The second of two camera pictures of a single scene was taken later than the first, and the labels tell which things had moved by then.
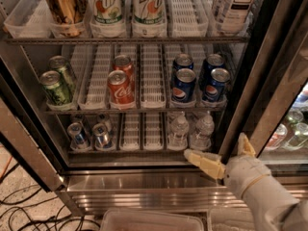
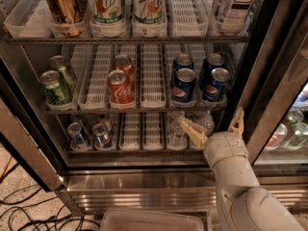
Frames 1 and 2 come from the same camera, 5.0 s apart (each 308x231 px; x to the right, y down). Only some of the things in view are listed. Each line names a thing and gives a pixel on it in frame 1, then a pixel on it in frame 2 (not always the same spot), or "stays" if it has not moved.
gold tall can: (67, 4) stays
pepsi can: (183, 61) stays
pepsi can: (216, 89) stays
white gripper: (246, 174) to (225, 147)
